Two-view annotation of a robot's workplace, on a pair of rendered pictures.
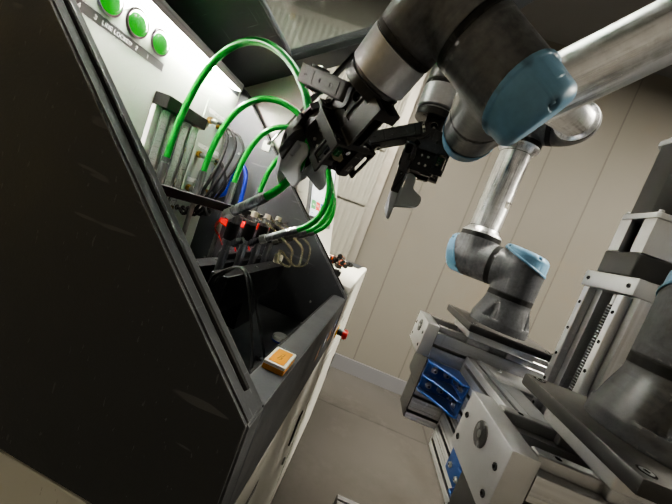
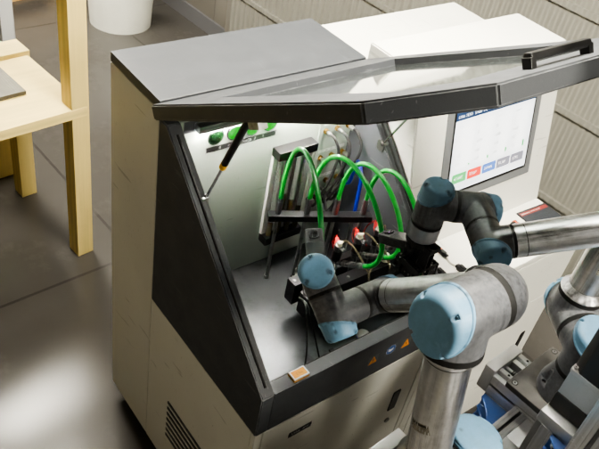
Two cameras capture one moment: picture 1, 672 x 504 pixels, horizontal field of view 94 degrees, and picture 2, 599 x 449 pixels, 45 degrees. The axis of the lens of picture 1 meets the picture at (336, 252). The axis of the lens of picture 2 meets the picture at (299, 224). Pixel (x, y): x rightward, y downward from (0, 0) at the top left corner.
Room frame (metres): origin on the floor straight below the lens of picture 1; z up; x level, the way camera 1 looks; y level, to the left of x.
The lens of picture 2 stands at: (-0.63, -0.67, 2.46)
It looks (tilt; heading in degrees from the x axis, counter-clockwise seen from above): 39 degrees down; 37
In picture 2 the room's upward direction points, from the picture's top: 12 degrees clockwise
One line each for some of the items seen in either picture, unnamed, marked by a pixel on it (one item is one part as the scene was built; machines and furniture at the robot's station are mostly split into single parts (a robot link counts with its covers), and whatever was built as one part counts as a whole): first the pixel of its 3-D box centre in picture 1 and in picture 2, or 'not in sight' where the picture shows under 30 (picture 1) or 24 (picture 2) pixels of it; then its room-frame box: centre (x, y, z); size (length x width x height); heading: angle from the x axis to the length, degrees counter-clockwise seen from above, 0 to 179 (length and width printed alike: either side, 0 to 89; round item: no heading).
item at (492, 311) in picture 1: (503, 311); (571, 379); (0.87, -0.50, 1.09); 0.15 x 0.15 x 0.10
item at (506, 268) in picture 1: (517, 271); (589, 347); (0.88, -0.49, 1.20); 0.13 x 0.12 x 0.14; 48
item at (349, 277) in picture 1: (335, 269); (497, 246); (1.33, -0.03, 0.96); 0.70 x 0.22 x 0.03; 171
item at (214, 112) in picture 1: (210, 157); (332, 155); (0.94, 0.45, 1.20); 0.13 x 0.03 x 0.31; 171
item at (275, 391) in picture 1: (302, 357); (354, 362); (0.63, -0.01, 0.87); 0.62 x 0.04 x 0.16; 171
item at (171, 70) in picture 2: not in sight; (299, 219); (1.08, 0.63, 0.75); 1.40 x 0.28 x 1.50; 171
